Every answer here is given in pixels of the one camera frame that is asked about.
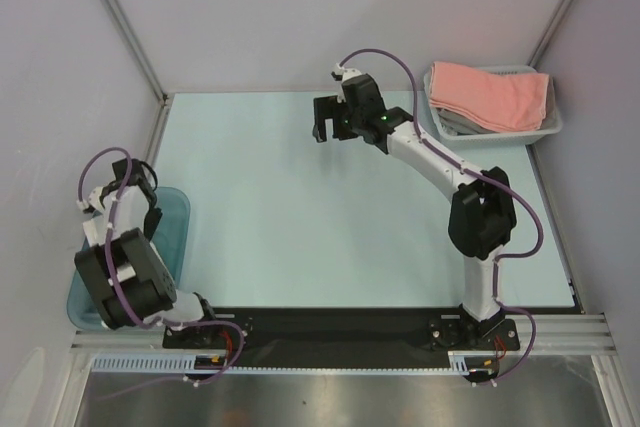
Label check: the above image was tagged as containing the pink striped towel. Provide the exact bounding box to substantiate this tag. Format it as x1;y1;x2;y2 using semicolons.
427;61;551;135

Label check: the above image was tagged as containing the white towel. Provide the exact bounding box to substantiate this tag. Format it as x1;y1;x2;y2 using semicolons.
82;215;109;247

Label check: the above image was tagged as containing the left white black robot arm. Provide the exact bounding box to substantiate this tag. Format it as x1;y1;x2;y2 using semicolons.
74;158;220;347

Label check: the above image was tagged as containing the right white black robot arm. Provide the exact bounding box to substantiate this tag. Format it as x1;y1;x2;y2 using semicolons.
312;69;516;349

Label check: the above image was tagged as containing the white perforated plastic basket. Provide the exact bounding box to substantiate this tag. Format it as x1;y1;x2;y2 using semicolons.
424;61;563;149

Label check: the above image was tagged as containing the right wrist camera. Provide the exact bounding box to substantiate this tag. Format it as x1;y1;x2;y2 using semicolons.
330;63;362;83

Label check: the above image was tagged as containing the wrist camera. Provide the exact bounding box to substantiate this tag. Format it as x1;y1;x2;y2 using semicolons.
330;63;362;83
76;186;107;215

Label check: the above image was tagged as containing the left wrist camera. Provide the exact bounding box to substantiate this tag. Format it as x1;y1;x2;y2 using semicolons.
76;186;107;215

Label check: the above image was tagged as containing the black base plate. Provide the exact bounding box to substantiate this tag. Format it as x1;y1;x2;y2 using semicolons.
162;307;521;361

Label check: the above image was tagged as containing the left aluminium corner post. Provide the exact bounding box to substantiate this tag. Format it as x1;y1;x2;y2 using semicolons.
100;0;167;105

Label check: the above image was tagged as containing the slotted cable duct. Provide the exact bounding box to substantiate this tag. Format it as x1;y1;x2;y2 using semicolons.
91;353;497;376

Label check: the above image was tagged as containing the aluminium frame rail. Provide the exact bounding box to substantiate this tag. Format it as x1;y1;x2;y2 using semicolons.
71;314;617;356

